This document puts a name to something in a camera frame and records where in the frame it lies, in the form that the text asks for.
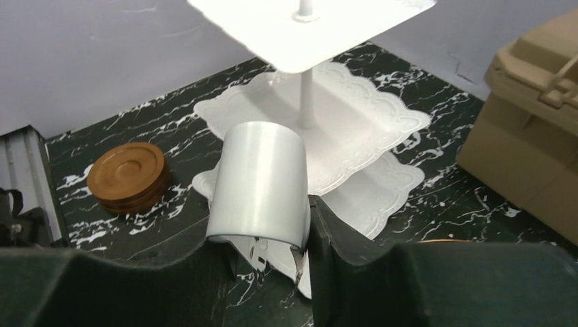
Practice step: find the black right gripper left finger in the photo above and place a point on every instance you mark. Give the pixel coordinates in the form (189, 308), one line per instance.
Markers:
(181, 281)

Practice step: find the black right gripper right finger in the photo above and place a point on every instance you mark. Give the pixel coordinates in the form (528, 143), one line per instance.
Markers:
(355, 282)

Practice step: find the metal tongs with white handle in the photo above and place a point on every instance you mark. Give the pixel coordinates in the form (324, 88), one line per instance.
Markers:
(261, 191)

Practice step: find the white three-tier dessert stand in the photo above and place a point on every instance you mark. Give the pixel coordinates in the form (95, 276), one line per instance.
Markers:
(348, 126)

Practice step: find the brown wooden coaster stack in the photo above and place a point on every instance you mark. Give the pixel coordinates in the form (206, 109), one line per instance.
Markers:
(130, 178)

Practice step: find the tan plastic toolbox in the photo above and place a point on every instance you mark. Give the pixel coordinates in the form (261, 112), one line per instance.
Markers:
(523, 144)

